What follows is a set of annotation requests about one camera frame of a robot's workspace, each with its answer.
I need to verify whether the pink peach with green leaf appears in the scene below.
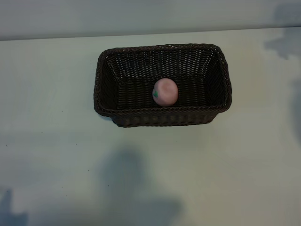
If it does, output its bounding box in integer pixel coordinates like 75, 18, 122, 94
152, 78, 179, 107

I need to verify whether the dark brown wicker basket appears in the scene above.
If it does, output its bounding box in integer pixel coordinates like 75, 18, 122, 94
93, 43, 233, 128

